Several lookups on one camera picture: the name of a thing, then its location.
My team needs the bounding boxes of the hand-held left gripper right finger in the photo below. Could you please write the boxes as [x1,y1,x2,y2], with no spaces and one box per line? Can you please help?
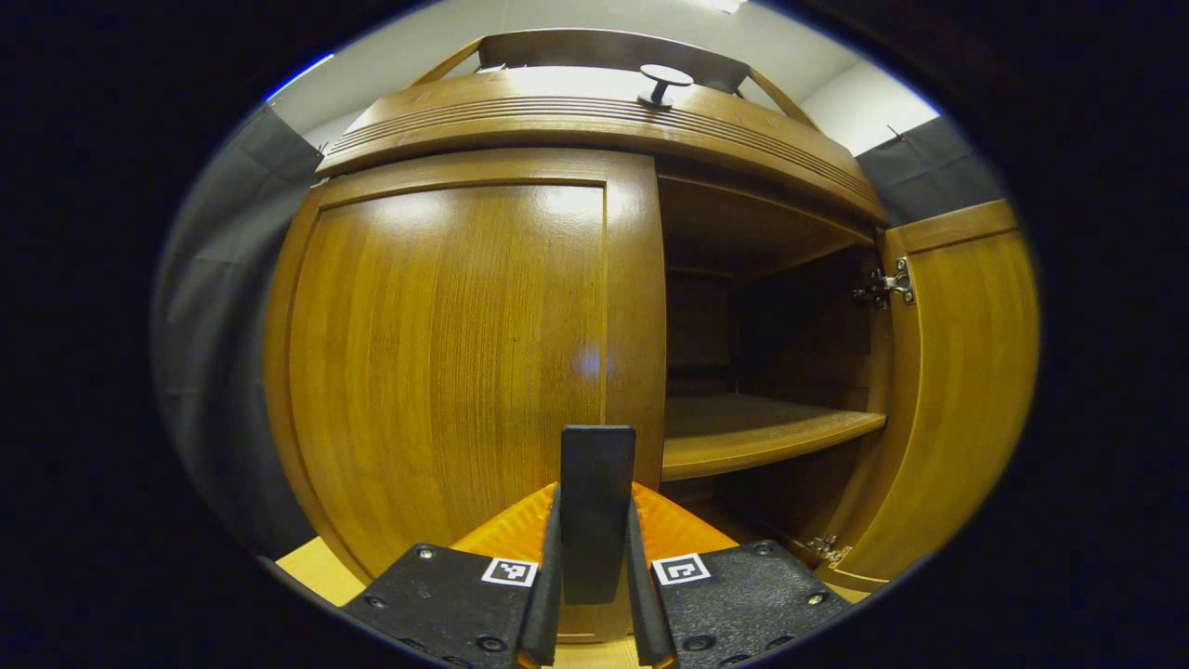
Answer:
[624,481,854,669]

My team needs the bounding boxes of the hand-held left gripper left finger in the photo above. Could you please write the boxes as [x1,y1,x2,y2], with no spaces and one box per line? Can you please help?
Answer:
[342,481,565,669]

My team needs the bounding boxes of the black door handle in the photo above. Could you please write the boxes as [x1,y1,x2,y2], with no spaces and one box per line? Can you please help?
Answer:
[560,425,637,606]

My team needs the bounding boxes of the wooden cabinet door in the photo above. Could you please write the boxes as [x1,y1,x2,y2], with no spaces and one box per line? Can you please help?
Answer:
[817,199,1040,593]
[264,147,668,644]

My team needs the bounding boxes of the wooden double-door shoe cabinet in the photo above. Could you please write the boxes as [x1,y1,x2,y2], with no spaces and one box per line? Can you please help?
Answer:
[264,28,1040,644]

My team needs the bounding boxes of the wooden inner cabinet shelf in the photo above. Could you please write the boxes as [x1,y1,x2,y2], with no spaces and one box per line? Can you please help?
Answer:
[661,392,888,482]

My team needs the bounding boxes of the wooden grooved drawer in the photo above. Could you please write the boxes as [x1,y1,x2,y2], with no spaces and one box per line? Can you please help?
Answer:
[314,70,891,227]

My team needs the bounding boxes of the round black drawer knob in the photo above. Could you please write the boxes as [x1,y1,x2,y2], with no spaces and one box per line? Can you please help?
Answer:
[637,63,695,111]

